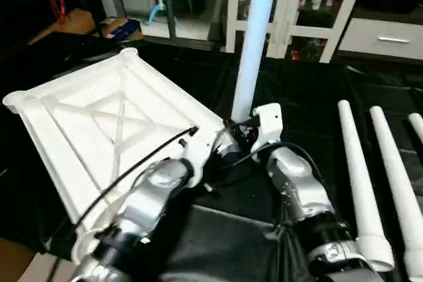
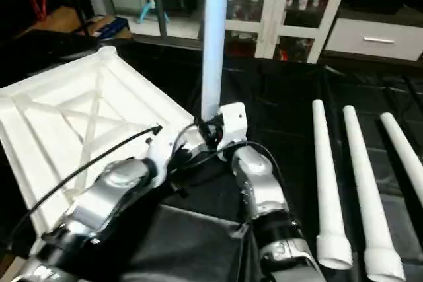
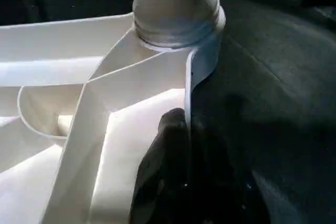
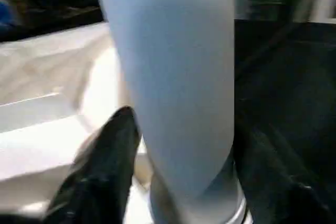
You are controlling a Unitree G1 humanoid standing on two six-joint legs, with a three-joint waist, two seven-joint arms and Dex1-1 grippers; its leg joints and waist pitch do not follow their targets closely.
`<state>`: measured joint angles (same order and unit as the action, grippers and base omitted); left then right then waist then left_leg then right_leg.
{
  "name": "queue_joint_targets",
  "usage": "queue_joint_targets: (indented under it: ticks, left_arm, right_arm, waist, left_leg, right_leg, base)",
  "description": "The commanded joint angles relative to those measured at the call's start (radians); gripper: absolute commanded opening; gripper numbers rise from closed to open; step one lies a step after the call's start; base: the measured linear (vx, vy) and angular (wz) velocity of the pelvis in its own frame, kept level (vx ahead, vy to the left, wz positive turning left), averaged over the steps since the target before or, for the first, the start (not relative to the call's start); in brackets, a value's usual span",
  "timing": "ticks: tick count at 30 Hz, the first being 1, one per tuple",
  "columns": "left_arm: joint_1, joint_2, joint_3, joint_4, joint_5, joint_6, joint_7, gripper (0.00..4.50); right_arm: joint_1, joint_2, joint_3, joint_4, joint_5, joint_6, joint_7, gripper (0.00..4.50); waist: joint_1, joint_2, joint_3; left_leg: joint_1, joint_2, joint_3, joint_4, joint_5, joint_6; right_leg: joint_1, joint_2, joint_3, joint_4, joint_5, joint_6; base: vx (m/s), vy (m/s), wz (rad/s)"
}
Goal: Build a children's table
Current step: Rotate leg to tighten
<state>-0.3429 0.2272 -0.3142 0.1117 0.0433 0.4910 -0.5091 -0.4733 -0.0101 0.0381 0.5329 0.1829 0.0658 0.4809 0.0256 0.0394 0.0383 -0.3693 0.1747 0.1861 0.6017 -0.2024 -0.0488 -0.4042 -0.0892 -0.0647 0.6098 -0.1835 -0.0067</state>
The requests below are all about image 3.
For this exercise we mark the white plastic table leg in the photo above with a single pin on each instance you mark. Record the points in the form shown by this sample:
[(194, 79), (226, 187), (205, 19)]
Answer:
[(176, 17)]

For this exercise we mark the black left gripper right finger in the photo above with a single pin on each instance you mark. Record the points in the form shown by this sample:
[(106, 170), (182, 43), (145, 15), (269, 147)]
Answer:
[(226, 192)]

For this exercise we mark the black work mat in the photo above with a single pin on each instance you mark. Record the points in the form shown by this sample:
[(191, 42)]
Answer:
[(278, 103)]

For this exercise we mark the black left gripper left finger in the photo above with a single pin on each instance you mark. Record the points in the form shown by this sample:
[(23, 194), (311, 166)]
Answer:
[(165, 182)]

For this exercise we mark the white plastic table top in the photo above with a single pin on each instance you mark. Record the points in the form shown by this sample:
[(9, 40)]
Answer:
[(52, 51)]

